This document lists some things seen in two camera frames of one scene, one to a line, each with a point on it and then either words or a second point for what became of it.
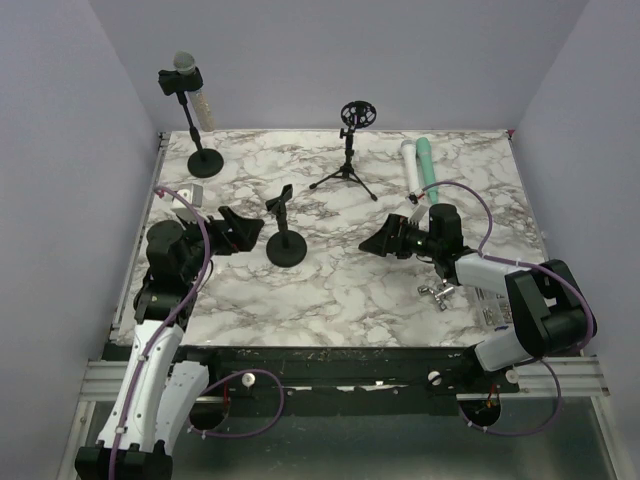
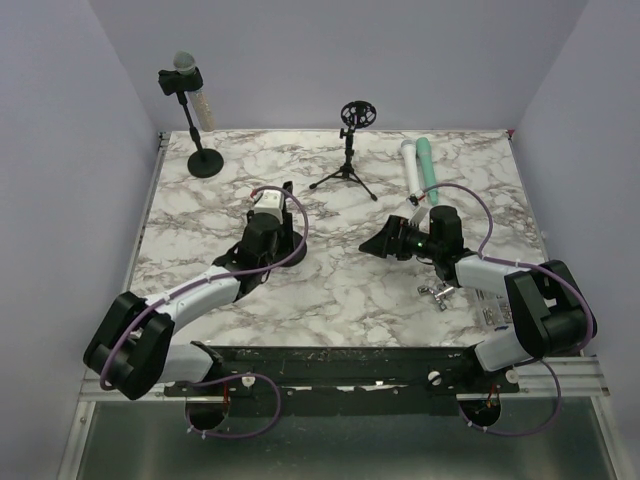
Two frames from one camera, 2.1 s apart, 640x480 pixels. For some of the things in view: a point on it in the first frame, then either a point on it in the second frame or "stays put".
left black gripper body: [218, 242] to [285, 234]
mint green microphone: [426, 167] stays put
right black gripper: [382, 242] stays put
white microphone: [409, 153] stays put
